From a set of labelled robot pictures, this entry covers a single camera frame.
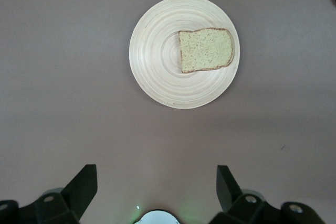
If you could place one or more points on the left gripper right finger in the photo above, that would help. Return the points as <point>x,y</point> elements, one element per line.
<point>228,190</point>

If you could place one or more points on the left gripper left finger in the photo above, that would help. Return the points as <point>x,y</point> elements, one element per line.
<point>78,190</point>

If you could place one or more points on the slice of brown toast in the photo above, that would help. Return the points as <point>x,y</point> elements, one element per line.
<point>207,51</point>

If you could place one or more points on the round light wooden plate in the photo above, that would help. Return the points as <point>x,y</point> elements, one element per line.
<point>155,56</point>

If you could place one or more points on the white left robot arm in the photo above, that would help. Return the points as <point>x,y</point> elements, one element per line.
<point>157,218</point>

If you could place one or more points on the brown table cover sheet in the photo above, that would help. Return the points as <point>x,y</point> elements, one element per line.
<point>52,77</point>

